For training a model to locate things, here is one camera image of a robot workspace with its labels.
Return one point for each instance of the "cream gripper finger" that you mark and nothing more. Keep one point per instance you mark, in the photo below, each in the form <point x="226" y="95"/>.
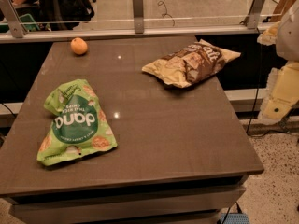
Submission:
<point x="282" y="92"/>
<point x="269" y="36"/>

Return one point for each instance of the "green rice chip bag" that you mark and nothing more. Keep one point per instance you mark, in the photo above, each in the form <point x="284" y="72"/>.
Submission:
<point x="80" y="127"/>

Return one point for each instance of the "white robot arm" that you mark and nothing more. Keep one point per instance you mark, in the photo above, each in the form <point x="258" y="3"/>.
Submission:
<point x="287" y="44"/>

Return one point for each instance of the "brown and cream chip bag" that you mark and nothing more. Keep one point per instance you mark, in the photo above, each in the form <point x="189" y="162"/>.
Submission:
<point x="190" y="65"/>

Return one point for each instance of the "blue box on floor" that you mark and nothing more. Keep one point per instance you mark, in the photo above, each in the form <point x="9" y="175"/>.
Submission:
<point x="234" y="218"/>

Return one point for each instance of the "table drawer cabinet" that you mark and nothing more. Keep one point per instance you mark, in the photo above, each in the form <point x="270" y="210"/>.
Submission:
<point x="187" y="202"/>

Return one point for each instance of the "orange fruit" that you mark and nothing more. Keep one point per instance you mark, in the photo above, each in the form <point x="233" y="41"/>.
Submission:
<point x="79" y="46"/>

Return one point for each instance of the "green crate behind glass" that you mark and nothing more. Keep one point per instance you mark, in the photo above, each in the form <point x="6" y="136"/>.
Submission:
<point x="27" y="21"/>

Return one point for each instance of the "glass barrier panel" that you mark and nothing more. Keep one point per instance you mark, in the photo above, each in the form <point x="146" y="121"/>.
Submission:
<point x="169" y="17"/>

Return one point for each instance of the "right metal glass bracket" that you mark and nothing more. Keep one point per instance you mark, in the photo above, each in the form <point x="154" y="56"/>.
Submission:
<point x="252" y="19"/>

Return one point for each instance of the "metal glass bracket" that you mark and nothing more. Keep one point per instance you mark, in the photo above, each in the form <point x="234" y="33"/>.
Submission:
<point x="13" y="21"/>
<point x="138" y="14"/>
<point x="252" y="19"/>

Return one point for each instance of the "middle metal glass bracket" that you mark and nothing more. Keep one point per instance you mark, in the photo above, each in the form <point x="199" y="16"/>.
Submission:
<point x="138" y="14"/>

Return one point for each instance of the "left metal glass bracket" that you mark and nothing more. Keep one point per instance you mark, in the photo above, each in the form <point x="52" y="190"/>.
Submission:
<point x="13" y="21"/>

